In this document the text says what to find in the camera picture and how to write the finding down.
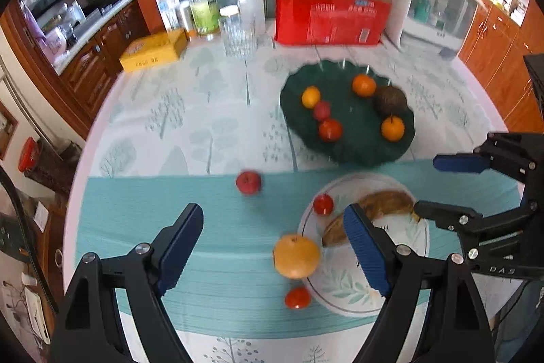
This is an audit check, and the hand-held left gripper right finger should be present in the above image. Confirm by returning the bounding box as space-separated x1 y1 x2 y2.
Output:
343 203 496 363

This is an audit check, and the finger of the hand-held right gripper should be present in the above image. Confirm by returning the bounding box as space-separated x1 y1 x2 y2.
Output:
433 133 540 194
414 200 536 234

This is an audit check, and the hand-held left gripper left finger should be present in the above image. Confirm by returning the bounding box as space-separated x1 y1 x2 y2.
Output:
50 202 204 363

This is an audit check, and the white printed plate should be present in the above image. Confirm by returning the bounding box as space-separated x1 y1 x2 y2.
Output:
297 174 430 315

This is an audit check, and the overripe brown banana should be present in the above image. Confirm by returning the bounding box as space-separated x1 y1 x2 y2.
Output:
322 191 426 248

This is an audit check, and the red cherry tomato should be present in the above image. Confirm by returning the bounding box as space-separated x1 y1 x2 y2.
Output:
313 194 335 215
285 286 311 310
319 118 343 142

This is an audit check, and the large yellow orange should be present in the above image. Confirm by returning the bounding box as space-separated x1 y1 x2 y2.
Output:
273 234 321 279

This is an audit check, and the orange mandarin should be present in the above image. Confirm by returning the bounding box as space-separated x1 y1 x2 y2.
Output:
352 74 377 98
380 115 406 142

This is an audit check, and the red apple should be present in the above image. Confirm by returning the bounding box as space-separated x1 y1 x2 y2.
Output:
236 171 261 196

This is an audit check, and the brown kiwi fruit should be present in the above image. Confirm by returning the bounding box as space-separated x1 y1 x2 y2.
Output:
373 86 408 118

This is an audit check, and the dark green scalloped plate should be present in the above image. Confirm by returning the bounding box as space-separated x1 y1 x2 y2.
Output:
279 60 416 167

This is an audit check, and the dark red plum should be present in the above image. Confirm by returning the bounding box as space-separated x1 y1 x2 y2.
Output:
313 100 332 121

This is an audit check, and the small orange kumquat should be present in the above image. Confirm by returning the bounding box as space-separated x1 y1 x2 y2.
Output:
302 86 321 109

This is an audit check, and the dark woven basket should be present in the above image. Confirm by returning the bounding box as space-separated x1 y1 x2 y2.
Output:
23 139 83 196

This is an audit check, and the white countertop sterilizer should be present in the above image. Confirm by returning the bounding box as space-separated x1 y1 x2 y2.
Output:
384 0 485 57

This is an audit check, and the red lidded container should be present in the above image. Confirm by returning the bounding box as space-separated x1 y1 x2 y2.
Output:
18 137 41 172

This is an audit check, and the red paper cup package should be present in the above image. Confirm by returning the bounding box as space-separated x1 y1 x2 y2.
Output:
274 0 394 46

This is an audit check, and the yellow flat box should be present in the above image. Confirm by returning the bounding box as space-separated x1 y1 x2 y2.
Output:
119 29 189 73

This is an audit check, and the wooden kitchen counter cabinet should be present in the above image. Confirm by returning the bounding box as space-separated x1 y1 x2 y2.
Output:
55 0 145 121

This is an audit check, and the clear drinking glass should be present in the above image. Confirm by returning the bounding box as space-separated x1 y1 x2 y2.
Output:
220 6 258 58

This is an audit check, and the small metal can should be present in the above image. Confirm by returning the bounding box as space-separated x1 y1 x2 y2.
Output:
178 1 198 39

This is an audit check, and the green label glass bottle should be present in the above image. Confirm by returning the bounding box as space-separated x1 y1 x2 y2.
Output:
189 0 222 40

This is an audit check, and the white blue carton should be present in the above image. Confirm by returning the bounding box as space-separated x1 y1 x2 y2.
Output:
156 0 181 33

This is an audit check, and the wooden wall cabinet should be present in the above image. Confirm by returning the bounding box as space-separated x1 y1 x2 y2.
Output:
457 1 544 134

